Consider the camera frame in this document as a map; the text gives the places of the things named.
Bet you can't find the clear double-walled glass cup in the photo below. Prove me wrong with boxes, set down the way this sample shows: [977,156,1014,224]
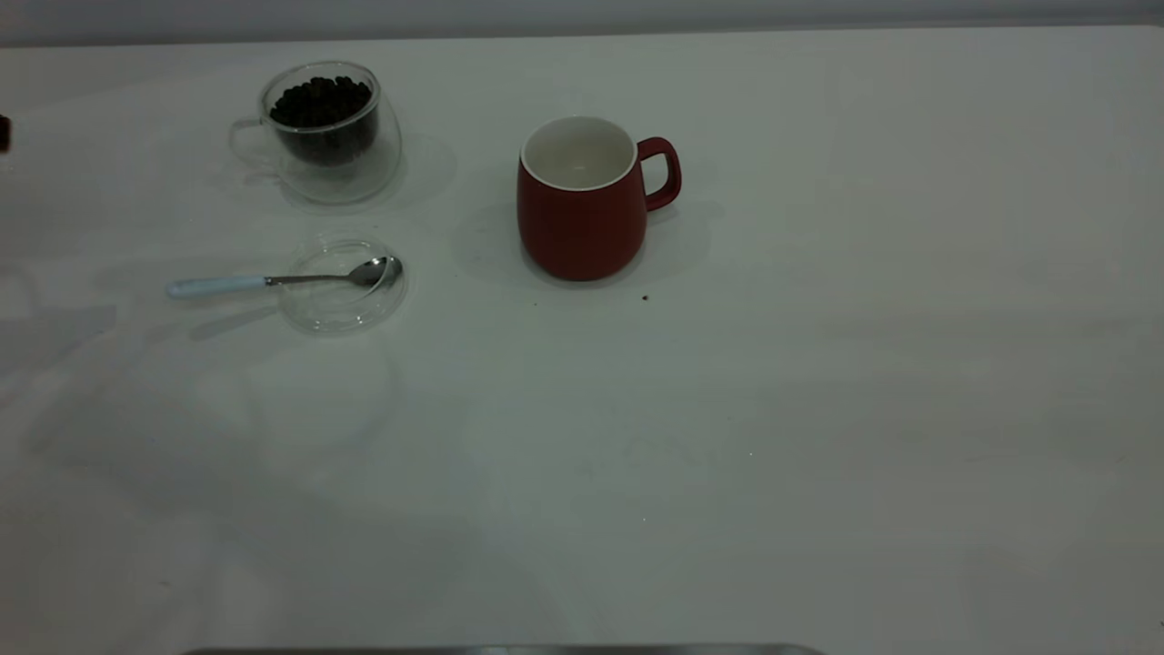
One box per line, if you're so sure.
[229,61,404,205]

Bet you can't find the red ceramic mug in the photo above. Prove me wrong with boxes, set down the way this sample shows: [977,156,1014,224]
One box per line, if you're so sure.
[517,116,682,282]

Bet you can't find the coffee beans pile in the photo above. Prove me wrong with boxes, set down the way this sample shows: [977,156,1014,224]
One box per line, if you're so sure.
[270,76,380,167]

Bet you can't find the metal spoon with pale handle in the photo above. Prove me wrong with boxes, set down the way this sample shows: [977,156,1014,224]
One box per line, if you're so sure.
[166,257,404,300]

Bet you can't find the clear round glass dish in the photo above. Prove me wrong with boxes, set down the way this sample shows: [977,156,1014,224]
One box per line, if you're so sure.
[277,238,409,335]

